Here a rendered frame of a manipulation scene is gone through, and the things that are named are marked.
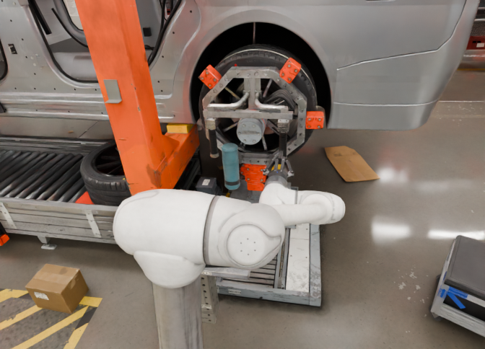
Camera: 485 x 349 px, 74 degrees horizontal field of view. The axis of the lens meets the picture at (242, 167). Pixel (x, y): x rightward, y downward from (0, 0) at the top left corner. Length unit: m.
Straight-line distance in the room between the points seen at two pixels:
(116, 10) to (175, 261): 1.00
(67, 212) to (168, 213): 1.65
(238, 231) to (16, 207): 2.03
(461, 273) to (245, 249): 1.39
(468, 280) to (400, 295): 0.41
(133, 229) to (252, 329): 1.29
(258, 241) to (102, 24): 1.09
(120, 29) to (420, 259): 2.01
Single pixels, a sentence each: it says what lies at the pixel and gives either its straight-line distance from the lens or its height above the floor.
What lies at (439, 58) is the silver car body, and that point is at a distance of 1.89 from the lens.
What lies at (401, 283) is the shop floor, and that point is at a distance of 2.13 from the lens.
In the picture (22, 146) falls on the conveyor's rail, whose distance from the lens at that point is 3.42.
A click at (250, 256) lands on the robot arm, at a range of 0.54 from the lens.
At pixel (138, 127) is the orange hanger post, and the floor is 0.97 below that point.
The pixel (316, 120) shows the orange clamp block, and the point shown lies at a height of 0.87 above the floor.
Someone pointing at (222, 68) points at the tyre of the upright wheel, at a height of 1.10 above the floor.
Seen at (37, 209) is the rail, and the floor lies 0.35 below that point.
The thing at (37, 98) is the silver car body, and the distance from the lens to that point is 2.49.
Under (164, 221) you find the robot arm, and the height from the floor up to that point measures 1.19.
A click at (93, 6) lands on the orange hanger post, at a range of 1.42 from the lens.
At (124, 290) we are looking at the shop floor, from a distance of 2.11.
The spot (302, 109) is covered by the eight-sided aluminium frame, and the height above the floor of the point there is 0.90.
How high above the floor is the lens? 1.57
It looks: 32 degrees down
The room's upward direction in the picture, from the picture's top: 3 degrees counter-clockwise
